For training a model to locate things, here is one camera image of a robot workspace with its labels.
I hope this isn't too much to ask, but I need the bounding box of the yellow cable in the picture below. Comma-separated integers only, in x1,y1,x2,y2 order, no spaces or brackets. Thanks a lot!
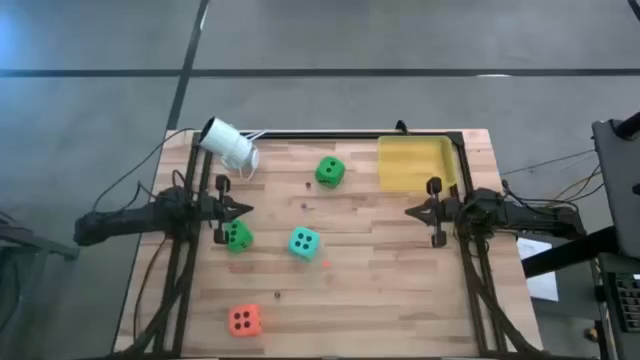
552,167,604,201

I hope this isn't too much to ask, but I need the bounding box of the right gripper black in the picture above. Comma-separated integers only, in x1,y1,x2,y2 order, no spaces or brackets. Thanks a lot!
404,176,464,249

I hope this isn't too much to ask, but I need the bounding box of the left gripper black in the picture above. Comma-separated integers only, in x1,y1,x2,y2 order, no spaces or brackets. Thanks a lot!
199,174,255,245

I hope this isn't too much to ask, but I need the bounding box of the white cylindrical camera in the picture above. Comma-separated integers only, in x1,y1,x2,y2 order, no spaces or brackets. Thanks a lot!
198,116,261,174

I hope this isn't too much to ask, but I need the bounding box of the backlit keyboard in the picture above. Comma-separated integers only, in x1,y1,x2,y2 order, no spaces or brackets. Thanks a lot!
613,272,640,334

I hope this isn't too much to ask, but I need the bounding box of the teal foam die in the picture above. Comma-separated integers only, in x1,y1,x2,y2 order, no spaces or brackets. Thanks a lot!
288,226,322,262

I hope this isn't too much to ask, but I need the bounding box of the orange foam die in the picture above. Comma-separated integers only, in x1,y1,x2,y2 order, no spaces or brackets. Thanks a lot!
228,303,263,339

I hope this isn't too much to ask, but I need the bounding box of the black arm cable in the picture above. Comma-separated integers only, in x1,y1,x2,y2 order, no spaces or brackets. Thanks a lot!
501,178,529,207
92,127,197,214

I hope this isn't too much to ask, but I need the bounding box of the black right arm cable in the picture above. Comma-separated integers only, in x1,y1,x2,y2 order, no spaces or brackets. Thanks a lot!
501,178,529,207

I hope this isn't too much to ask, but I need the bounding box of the grey equipment cart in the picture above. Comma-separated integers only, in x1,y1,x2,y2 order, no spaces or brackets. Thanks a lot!
592,112,640,259

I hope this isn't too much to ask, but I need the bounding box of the thin brown cable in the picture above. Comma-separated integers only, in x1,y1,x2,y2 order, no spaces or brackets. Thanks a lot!
132,234,169,344

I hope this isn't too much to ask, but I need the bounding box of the black aluminium table frame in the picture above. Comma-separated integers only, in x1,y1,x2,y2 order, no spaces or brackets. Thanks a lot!
117,130,544,360

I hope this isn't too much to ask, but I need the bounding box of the white paper sheet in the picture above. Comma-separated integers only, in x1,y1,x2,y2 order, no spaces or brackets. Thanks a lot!
517,237,560,303

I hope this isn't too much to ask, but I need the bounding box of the dark metal stand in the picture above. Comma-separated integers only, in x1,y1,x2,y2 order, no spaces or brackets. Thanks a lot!
0,209,81,360

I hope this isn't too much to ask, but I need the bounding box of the white camera cable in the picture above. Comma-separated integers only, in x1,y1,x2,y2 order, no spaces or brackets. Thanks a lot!
238,128,269,182

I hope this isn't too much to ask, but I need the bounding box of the green foam die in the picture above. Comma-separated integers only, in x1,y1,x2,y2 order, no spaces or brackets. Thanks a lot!
224,218,255,254
314,155,346,190

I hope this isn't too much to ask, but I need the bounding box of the black metal beam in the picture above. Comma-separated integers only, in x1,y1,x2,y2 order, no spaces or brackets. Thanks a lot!
522,225,619,279

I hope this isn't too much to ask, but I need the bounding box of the yellow translucent plastic bin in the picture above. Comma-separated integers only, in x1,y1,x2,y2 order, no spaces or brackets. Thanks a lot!
377,134,460,194

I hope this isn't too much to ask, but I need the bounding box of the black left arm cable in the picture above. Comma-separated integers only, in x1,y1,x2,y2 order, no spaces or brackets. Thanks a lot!
92,127,197,214

